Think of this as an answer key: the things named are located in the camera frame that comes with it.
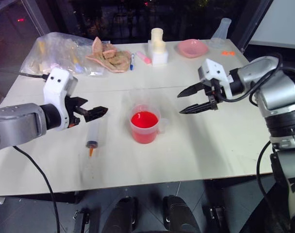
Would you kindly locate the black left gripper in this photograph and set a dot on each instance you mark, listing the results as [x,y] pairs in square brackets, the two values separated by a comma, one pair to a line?
[73,114]

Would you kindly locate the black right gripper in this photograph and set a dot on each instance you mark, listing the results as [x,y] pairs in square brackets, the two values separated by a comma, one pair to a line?
[214,91]

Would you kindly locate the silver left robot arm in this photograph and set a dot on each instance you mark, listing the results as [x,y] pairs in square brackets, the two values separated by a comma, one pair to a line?
[15,121]

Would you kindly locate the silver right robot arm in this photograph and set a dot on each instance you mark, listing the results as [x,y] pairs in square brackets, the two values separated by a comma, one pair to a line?
[276,89]

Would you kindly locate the clear syringe with orange tip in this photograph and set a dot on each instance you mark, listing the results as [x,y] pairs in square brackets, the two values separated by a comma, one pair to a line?
[93,134]

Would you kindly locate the measuring cup with red liquid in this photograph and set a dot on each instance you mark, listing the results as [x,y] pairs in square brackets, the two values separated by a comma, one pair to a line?
[144,123]

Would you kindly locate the pink bowl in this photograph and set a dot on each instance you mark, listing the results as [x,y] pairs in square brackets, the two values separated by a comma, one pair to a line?
[193,48]

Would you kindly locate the beige crumpled cloth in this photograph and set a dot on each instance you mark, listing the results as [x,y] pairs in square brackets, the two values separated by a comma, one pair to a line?
[112,58]

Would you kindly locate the small orange pieces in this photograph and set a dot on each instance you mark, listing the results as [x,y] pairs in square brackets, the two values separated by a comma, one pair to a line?
[228,53]

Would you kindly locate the white block with cream fittings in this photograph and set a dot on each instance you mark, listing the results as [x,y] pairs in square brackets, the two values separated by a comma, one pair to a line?
[158,52]

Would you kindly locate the blue and white pen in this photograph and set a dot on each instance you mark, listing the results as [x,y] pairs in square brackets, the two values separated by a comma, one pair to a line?
[132,61]

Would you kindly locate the clear plastic bag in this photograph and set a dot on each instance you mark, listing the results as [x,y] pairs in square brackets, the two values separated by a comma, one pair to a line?
[55,52]

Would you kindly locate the pink marker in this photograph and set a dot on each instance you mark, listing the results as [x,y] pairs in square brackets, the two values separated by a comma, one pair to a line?
[143,58]

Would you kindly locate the clear plastic flask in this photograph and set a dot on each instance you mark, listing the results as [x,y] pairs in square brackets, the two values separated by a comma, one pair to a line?
[220,32]

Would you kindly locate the dark rounded shape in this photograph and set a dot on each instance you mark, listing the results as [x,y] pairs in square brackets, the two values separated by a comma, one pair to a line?
[122,216]
[177,216]

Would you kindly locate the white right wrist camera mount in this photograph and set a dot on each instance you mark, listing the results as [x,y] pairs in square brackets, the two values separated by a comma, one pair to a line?
[215,69]

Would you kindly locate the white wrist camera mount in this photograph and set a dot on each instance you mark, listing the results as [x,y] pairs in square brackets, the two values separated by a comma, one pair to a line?
[215,69]
[57,83]

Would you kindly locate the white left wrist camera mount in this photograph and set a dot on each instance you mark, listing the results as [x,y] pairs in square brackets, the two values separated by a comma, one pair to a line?
[57,83]

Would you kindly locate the black table frame bracket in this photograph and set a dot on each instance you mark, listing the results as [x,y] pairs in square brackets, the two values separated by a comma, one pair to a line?
[215,218]
[81,222]

